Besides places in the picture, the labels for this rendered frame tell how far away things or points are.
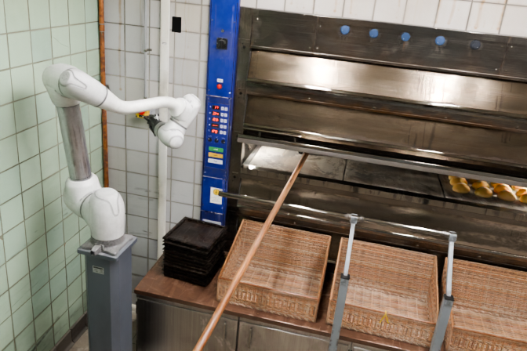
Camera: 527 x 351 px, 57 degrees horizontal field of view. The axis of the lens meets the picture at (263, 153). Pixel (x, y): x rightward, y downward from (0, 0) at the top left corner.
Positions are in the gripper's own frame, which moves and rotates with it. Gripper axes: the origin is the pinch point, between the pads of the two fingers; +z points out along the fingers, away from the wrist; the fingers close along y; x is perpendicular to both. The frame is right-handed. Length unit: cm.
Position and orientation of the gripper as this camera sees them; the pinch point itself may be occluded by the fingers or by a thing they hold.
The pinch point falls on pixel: (148, 118)
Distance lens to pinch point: 282.5
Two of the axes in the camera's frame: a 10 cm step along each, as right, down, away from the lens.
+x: 8.4, -1.2, 5.2
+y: -0.9, 9.3, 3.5
